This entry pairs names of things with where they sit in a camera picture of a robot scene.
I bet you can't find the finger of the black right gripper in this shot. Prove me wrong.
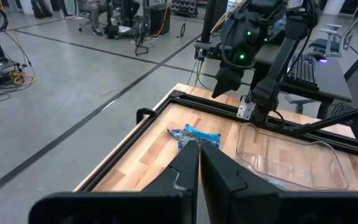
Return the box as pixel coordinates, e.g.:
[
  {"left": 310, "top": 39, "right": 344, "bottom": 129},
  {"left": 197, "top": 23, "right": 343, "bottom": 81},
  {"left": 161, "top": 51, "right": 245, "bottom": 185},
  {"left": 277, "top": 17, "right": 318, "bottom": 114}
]
[
  {"left": 213, "top": 67, "right": 246, "bottom": 99},
  {"left": 211, "top": 67, "right": 234, "bottom": 98}
]

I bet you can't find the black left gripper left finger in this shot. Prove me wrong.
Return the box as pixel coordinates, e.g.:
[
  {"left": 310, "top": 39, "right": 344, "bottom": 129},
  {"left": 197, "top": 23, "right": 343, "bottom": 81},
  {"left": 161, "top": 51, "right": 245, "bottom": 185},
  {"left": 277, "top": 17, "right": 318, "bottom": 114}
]
[{"left": 28, "top": 139, "right": 200, "bottom": 224}]

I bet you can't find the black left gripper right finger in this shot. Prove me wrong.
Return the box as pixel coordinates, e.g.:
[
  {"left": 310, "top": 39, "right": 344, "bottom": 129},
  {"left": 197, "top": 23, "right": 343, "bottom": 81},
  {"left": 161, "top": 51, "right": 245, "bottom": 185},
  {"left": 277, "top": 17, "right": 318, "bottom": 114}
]
[{"left": 200, "top": 141, "right": 358, "bottom": 224}]

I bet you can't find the black pole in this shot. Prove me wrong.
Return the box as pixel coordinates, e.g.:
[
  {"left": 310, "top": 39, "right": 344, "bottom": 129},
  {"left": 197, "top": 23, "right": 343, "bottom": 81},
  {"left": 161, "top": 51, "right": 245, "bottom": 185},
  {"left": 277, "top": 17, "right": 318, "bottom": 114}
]
[{"left": 201, "top": 0, "right": 228, "bottom": 44}]

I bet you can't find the clear plastic tray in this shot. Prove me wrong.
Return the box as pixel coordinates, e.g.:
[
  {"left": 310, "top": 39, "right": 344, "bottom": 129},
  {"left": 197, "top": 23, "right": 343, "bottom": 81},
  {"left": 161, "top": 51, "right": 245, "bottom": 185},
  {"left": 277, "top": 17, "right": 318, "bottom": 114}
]
[{"left": 235, "top": 122, "right": 350, "bottom": 191}]

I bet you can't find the grey chair armrest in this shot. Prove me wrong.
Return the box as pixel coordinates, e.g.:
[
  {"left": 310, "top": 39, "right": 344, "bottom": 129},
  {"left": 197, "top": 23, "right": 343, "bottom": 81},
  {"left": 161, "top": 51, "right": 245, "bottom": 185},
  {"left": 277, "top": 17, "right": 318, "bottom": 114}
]
[{"left": 284, "top": 94, "right": 311, "bottom": 114}]

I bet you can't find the black storage rack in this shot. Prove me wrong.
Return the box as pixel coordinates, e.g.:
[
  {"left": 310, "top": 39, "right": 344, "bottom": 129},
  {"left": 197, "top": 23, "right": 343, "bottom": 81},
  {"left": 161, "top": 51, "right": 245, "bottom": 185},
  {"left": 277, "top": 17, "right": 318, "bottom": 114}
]
[{"left": 170, "top": 0, "right": 199, "bottom": 18}]

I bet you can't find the backlit keyboard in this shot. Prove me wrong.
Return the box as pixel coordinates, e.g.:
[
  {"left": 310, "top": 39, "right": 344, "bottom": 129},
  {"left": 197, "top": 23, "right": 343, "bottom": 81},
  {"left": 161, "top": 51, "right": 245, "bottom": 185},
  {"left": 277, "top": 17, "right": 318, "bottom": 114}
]
[{"left": 286, "top": 54, "right": 320, "bottom": 91}]

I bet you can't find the black computer mouse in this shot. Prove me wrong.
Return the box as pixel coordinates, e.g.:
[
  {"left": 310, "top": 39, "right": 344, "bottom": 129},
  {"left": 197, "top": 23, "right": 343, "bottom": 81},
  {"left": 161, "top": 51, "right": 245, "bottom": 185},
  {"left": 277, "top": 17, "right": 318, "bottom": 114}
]
[{"left": 306, "top": 51, "right": 328, "bottom": 63}]

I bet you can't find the black curved clamp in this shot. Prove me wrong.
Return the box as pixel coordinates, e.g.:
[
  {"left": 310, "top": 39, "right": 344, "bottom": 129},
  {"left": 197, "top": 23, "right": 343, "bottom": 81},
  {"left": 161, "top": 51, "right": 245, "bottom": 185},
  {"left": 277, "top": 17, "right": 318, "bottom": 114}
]
[{"left": 135, "top": 107, "right": 158, "bottom": 125}]

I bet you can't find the white grey office chair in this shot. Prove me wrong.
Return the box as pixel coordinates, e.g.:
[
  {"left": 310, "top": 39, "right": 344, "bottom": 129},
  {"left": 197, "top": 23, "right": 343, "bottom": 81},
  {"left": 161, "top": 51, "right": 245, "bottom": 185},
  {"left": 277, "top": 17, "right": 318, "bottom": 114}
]
[{"left": 308, "top": 23, "right": 354, "bottom": 58}]

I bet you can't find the black desk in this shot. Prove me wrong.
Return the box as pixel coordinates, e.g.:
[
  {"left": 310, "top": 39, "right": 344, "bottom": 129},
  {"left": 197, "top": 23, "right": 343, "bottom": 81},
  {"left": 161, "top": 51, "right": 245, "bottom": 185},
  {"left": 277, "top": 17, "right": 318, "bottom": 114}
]
[{"left": 225, "top": 40, "right": 353, "bottom": 103}]

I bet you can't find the black bag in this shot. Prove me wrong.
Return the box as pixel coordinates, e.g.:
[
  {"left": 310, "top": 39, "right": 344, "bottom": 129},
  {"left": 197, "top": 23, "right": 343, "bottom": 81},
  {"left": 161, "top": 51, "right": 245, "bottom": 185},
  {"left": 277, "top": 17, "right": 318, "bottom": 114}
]
[{"left": 104, "top": 24, "right": 120, "bottom": 40}]

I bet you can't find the person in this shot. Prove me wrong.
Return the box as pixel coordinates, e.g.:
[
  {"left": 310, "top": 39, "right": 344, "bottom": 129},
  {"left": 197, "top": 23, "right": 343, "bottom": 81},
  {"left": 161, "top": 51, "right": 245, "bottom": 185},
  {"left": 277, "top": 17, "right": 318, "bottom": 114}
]
[{"left": 78, "top": 0, "right": 114, "bottom": 37}]

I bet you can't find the black backpack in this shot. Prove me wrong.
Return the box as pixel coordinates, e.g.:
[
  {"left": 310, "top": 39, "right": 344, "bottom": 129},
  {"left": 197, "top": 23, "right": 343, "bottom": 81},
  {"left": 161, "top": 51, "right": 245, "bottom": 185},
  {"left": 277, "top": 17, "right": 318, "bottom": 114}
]
[{"left": 30, "top": 0, "right": 54, "bottom": 19}]

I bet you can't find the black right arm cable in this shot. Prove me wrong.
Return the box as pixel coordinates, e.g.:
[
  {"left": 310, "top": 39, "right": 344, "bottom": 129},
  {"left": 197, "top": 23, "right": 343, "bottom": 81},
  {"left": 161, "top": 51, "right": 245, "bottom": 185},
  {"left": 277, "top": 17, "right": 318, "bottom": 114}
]
[{"left": 221, "top": 18, "right": 257, "bottom": 69}]

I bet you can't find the black aluminium table frame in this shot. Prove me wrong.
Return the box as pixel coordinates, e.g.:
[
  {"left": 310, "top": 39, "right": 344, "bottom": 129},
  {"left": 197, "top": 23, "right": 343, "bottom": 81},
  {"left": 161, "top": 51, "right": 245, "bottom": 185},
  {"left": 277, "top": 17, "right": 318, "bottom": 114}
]
[{"left": 79, "top": 89, "right": 358, "bottom": 192}]

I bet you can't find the silver metal bracket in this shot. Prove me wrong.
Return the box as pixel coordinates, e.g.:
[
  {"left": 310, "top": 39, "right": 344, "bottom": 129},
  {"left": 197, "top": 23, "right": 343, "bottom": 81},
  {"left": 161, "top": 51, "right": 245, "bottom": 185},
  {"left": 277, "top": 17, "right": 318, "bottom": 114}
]
[{"left": 236, "top": 95, "right": 256, "bottom": 121}]

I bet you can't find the yellow cable coil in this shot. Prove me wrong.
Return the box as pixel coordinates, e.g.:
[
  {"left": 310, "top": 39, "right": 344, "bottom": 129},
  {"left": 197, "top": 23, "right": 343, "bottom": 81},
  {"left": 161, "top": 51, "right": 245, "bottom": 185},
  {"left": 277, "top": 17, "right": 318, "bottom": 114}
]
[{"left": 7, "top": 70, "right": 37, "bottom": 86}]

